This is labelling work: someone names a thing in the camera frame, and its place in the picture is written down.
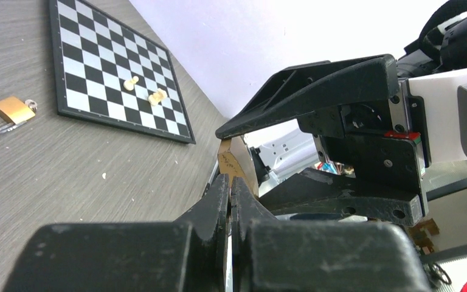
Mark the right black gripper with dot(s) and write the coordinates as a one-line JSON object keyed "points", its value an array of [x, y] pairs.
{"points": [[386, 142]]}

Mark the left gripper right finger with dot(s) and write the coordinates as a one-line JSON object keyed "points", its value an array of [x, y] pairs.
{"points": [[249, 225]]}

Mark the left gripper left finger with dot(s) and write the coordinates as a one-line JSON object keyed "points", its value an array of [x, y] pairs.
{"points": [[206, 250]]}

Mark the large brass padlock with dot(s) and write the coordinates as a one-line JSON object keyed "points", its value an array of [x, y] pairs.
{"points": [[234, 159]]}

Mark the small silver key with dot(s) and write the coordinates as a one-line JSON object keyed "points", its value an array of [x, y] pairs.
{"points": [[32, 105]]}

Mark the small brass padlock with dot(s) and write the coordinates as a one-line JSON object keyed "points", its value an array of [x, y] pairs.
{"points": [[15, 113]]}

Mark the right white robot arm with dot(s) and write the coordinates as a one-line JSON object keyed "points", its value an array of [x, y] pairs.
{"points": [[441, 47]]}

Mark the cream chess piece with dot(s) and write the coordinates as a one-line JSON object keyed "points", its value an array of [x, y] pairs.
{"points": [[155, 98]]}

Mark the cream chess pawn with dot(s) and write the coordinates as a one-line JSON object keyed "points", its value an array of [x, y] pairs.
{"points": [[129, 85]]}

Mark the black white chessboard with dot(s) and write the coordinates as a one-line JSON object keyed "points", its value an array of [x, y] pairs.
{"points": [[94, 53]]}

